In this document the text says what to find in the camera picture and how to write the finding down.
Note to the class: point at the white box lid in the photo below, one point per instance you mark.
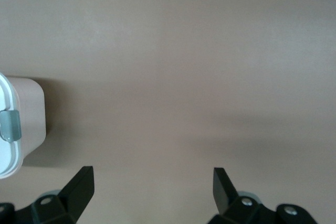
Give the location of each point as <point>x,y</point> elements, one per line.
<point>5,155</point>

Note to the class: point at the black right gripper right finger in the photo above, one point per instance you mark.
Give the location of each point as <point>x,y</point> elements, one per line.
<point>225,203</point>

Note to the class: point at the pink plastic box base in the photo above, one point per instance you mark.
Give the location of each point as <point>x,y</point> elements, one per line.
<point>30,113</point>

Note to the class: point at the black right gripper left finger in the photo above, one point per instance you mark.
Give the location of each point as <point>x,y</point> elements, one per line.
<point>73,200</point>

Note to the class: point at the grey lid clip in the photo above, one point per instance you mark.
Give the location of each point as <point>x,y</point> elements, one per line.
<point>10,125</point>

